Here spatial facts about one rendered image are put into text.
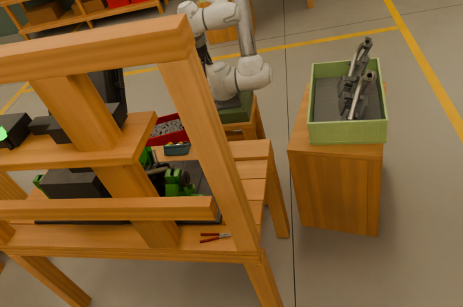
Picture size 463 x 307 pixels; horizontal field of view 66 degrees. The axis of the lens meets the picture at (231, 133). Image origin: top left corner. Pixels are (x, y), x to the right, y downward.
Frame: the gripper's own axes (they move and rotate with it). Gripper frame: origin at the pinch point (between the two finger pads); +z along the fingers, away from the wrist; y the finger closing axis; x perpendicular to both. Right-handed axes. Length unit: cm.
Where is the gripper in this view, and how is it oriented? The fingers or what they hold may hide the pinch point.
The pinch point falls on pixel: (209, 78)
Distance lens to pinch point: 190.9
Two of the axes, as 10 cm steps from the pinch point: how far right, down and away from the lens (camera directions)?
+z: 2.4, 7.3, 6.4
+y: 1.6, -6.8, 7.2
